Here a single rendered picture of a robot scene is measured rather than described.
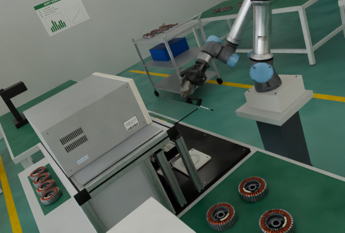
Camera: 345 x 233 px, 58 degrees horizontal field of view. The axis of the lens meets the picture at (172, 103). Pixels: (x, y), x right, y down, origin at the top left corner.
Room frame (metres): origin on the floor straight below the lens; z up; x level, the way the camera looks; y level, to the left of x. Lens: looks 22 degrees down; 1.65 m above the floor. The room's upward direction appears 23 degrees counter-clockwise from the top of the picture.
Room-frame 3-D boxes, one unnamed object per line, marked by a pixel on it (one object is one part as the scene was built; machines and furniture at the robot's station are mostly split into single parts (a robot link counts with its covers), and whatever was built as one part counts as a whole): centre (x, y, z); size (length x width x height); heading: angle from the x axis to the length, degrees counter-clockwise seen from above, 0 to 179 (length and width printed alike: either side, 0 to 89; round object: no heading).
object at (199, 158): (1.32, 0.03, 0.78); 0.15 x 0.15 x 0.01; 26
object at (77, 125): (1.30, 0.38, 1.22); 0.44 x 0.39 x 0.20; 26
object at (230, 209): (0.91, 0.00, 0.77); 0.11 x 0.11 x 0.04
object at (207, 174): (1.42, 0.10, 0.76); 0.64 x 0.47 x 0.02; 26
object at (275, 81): (1.61, -0.55, 0.90); 0.15 x 0.15 x 0.10
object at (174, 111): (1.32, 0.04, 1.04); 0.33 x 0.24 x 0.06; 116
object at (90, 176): (1.28, 0.37, 1.09); 0.68 x 0.44 x 0.05; 26
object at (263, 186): (0.98, -0.16, 0.77); 0.11 x 0.11 x 0.04
